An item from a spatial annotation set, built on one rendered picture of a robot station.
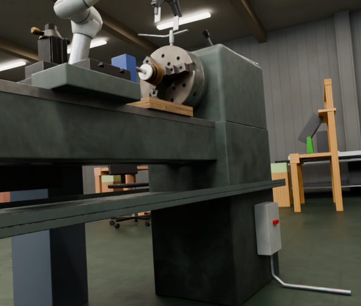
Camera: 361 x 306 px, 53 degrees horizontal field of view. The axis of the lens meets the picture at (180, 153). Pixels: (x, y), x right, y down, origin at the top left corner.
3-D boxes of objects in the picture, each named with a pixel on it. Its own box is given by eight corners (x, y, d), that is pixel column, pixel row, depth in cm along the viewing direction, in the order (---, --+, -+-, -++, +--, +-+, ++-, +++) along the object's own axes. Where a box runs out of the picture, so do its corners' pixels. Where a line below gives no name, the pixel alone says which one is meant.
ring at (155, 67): (150, 68, 169) (137, 64, 161) (166, 64, 164) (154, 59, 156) (151, 88, 168) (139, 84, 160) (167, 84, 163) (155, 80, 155)
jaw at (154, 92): (172, 87, 172) (165, 111, 174) (163, 85, 175) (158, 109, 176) (158, 82, 163) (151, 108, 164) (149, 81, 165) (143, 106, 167)
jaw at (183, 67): (173, 72, 172) (193, 63, 165) (175, 82, 171) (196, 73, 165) (159, 67, 162) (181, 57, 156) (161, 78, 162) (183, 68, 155)
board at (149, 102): (129, 127, 173) (128, 119, 173) (193, 116, 153) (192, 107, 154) (80, 121, 148) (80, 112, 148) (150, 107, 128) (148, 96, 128)
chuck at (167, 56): (150, 115, 186) (151, 54, 187) (202, 112, 169) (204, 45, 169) (139, 113, 179) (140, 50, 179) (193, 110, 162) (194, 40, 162)
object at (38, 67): (73, 91, 139) (72, 78, 140) (91, 86, 134) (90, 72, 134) (25, 81, 122) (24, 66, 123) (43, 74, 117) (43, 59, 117)
